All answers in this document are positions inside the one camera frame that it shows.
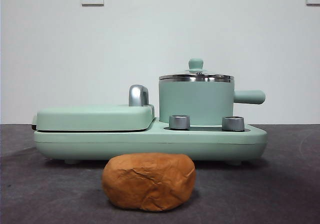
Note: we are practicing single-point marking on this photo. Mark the silver control knob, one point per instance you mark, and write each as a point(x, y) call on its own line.
point(179, 122)
point(233, 123)

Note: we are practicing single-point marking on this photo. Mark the glass lid with green knob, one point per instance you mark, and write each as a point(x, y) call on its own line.
point(196, 64)

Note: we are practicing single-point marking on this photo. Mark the brown potato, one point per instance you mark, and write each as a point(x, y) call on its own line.
point(150, 181)

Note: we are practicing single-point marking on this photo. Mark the green breakfast machine base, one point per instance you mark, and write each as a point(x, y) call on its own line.
point(150, 144)

